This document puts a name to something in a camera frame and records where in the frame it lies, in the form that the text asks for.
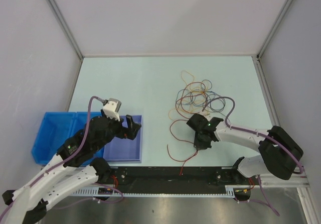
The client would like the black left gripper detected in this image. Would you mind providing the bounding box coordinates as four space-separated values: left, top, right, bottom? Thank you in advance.
94 108 141 151

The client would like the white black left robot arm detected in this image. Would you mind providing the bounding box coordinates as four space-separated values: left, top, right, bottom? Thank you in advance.
1 115 141 223

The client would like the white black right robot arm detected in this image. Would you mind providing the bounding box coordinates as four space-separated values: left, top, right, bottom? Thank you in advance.
187 114 303 184

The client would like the purple plastic bin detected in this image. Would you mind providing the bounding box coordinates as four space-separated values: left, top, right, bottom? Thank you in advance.
102 127 143 163

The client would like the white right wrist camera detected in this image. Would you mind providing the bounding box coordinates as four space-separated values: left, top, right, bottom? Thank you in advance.
200 110 210 116

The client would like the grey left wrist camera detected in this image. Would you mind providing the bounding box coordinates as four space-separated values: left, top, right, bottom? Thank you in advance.
102 98 122 121

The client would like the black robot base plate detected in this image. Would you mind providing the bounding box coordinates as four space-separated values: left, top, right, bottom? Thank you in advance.
98 167 258 194

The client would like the grey slotted cable duct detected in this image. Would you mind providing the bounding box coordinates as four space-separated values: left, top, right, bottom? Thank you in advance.
70 186 235 198

